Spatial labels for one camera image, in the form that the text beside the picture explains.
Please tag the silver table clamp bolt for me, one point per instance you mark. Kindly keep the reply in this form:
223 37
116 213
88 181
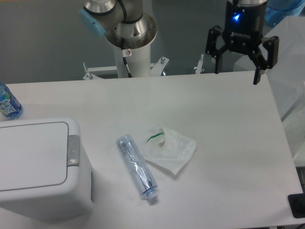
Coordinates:
199 69

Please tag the black device at table edge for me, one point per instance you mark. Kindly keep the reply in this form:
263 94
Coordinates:
297 205

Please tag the crumpled clear plastic bag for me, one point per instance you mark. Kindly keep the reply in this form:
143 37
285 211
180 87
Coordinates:
167 148

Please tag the blue labelled water bottle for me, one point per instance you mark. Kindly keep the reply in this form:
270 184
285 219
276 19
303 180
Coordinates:
10 107

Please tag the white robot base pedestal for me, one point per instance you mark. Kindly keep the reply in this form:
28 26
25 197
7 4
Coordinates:
128 63

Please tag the white push-lid trash can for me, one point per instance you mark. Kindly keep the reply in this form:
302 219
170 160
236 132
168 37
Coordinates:
45 173

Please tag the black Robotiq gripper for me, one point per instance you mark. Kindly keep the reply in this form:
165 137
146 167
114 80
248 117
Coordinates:
242 33

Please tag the empty clear plastic bottle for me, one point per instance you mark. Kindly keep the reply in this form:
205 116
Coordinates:
138 169

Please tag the blue plastic bag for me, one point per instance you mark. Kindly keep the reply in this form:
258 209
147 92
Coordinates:
277 10

